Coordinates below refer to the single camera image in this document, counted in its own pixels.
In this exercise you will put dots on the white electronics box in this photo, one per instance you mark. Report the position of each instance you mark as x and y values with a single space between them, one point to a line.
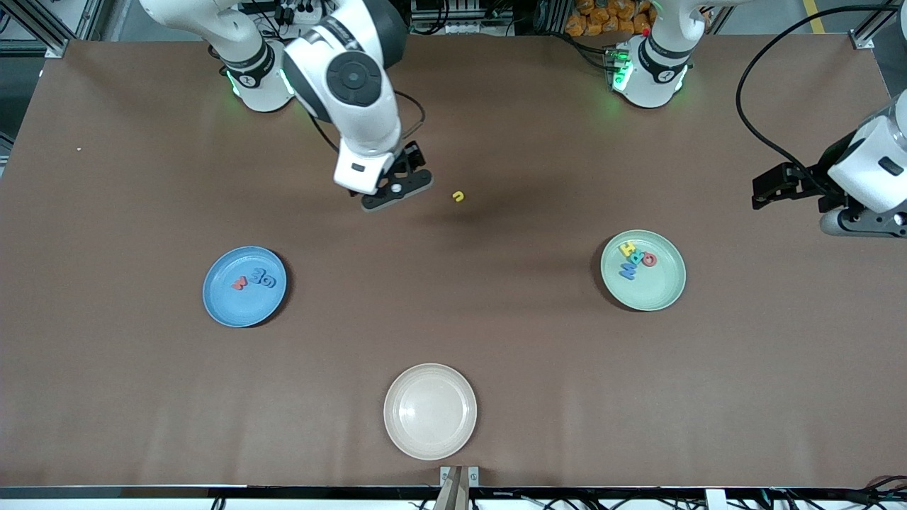
460 27

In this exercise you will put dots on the teal letter R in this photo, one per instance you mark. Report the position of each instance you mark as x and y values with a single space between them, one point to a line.
635 258

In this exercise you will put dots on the blue letter g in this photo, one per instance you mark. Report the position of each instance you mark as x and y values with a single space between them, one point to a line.
268 281

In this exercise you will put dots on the blue letter W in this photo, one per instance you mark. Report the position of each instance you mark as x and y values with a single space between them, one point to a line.
627 271

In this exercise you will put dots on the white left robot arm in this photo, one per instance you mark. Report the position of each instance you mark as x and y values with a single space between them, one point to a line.
655 78

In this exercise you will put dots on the beige plate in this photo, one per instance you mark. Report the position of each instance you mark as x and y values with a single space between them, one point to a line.
430 411

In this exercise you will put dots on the aluminium frame profile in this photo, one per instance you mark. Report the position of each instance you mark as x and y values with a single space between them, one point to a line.
863 39
55 48

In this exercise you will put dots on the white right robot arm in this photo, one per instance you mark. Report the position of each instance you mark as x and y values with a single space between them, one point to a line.
354 92

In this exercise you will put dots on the bag of orange items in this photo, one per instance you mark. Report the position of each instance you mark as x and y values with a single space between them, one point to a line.
602 18

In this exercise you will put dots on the green plate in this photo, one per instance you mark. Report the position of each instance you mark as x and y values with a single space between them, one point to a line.
655 290

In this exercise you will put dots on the yellow letter H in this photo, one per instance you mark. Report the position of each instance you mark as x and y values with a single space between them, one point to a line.
626 248

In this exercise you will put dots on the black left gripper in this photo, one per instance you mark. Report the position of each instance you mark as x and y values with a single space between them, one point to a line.
816 177

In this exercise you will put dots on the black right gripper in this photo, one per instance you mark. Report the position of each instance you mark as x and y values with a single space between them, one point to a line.
409 157

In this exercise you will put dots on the white multi-socket strip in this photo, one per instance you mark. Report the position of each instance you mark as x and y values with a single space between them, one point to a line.
301 10

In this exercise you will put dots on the pink letter Q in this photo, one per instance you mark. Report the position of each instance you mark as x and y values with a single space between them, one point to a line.
644 259

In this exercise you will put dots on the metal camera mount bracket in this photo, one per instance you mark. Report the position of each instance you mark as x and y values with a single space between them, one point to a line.
448 473

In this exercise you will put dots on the brown table cover sheet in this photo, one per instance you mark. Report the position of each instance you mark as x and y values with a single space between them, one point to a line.
142 397

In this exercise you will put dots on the red letter w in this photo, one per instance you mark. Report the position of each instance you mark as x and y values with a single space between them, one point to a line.
239 283

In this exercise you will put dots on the blue plate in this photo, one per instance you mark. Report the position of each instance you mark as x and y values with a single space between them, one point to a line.
244 308

